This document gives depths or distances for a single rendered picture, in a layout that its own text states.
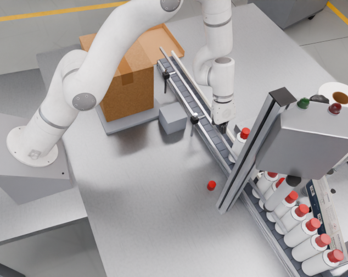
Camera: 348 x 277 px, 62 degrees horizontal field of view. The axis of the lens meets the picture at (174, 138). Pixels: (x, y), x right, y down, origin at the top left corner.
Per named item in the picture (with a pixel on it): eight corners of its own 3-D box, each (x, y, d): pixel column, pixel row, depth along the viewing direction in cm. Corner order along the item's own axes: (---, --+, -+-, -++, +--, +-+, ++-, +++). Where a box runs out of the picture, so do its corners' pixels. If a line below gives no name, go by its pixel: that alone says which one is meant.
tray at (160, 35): (184, 56, 170) (184, 50, 167) (142, 67, 162) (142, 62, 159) (162, 27, 185) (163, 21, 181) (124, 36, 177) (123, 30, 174)
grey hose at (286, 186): (276, 210, 94) (304, 181, 76) (267, 214, 92) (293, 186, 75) (269, 200, 95) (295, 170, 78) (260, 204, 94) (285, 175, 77)
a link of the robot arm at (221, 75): (207, 94, 115) (230, 97, 112) (207, 63, 107) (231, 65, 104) (213, 85, 121) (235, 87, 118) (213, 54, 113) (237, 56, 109)
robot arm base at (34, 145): (55, 172, 111) (80, 143, 103) (1, 158, 99) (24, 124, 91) (57, 137, 123) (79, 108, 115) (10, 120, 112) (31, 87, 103)
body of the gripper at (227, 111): (217, 103, 113) (217, 127, 120) (239, 96, 116) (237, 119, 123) (207, 95, 119) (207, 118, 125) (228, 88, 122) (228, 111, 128)
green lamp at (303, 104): (308, 111, 65) (312, 104, 63) (296, 109, 65) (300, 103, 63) (307, 103, 66) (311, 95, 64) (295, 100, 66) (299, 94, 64)
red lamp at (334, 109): (340, 116, 64) (345, 110, 62) (327, 114, 64) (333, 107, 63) (337, 107, 66) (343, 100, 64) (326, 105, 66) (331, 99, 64)
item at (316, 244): (308, 258, 105) (338, 243, 88) (297, 264, 103) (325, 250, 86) (299, 244, 107) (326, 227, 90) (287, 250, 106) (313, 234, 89)
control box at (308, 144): (319, 181, 77) (361, 140, 61) (254, 170, 77) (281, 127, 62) (314, 149, 82) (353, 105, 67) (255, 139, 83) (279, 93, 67)
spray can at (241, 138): (242, 160, 126) (256, 133, 109) (232, 165, 125) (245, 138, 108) (235, 151, 129) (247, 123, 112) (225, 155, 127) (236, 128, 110)
